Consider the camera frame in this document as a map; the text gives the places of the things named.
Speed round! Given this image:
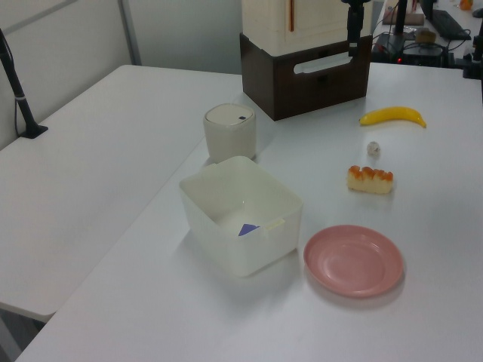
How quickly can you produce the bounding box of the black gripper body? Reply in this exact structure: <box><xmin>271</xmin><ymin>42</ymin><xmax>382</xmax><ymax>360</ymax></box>
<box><xmin>341</xmin><ymin>0</ymin><xmax>373</xmax><ymax>12</ymax></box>

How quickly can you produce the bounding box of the slice of cake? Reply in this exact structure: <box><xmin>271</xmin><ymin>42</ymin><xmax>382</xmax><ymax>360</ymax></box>
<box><xmin>346</xmin><ymin>164</ymin><xmax>395</xmax><ymax>196</ymax></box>

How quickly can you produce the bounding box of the pink plate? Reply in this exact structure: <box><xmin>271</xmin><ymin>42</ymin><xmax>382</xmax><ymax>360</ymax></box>
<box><xmin>303</xmin><ymin>224</ymin><xmax>404</xmax><ymax>299</ymax></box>

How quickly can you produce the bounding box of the black background stand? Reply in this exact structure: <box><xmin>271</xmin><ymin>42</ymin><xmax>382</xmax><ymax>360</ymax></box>
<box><xmin>393</xmin><ymin>0</ymin><xmax>409</xmax><ymax>37</ymax></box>

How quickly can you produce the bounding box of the black device with red light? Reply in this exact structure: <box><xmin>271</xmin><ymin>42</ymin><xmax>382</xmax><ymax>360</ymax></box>
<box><xmin>371</xmin><ymin>32</ymin><xmax>454</xmax><ymax>67</ymax></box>

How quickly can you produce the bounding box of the white and brown appliance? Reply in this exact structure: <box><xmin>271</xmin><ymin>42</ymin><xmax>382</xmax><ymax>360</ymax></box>
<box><xmin>239</xmin><ymin>32</ymin><xmax>373</xmax><ymax>122</ymax></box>

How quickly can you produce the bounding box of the black keyboard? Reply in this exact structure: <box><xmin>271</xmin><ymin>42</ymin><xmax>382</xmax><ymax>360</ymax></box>
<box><xmin>429</xmin><ymin>9</ymin><xmax>472</xmax><ymax>41</ymax></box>

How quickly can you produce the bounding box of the cream cabinet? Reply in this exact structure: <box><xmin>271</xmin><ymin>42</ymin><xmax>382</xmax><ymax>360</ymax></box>
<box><xmin>241</xmin><ymin>0</ymin><xmax>374</xmax><ymax>57</ymax></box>

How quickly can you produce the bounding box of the yellow banana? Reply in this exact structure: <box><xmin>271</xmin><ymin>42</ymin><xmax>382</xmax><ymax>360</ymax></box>
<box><xmin>358</xmin><ymin>106</ymin><xmax>428</xmax><ymax>129</ymax></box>

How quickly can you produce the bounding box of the small white lidded bin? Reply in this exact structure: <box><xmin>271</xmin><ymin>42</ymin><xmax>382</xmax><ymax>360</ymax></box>
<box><xmin>203</xmin><ymin>103</ymin><xmax>257</xmax><ymax>164</ymax></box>

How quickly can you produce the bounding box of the white plastic storage box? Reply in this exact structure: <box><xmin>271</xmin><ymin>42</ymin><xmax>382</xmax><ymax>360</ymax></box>
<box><xmin>179</xmin><ymin>155</ymin><xmax>304</xmax><ymax>279</ymax></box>

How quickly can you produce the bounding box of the white drawer handle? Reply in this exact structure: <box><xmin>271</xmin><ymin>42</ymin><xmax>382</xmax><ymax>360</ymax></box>
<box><xmin>293</xmin><ymin>51</ymin><xmax>354</xmax><ymax>75</ymax></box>

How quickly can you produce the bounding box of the black corner clamp mount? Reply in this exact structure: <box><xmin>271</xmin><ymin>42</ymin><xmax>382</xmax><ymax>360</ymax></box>
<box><xmin>454</xmin><ymin>35</ymin><xmax>483</xmax><ymax>80</ymax></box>

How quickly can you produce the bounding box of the grey partition post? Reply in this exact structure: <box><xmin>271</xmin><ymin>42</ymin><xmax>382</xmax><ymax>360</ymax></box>
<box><xmin>117</xmin><ymin>0</ymin><xmax>143</xmax><ymax>67</ymax></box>

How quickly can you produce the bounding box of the black camera stand pole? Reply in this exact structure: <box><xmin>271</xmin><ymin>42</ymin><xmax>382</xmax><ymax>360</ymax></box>
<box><xmin>0</xmin><ymin>28</ymin><xmax>49</xmax><ymax>140</ymax></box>

